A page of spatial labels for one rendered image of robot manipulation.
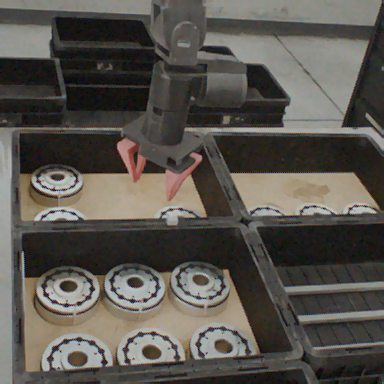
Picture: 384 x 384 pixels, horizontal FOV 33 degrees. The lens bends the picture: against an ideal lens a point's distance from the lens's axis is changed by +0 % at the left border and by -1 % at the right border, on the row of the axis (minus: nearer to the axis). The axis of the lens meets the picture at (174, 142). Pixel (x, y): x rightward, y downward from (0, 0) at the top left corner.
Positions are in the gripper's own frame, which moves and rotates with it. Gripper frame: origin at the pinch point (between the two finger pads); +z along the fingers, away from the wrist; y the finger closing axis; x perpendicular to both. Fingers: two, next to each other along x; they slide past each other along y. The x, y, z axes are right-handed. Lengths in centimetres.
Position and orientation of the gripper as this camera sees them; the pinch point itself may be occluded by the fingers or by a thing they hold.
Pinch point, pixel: (153, 186)
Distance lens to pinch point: 97.7
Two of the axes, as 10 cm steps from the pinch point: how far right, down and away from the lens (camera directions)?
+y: -8.3, -4.1, 3.9
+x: -5.4, 3.7, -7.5
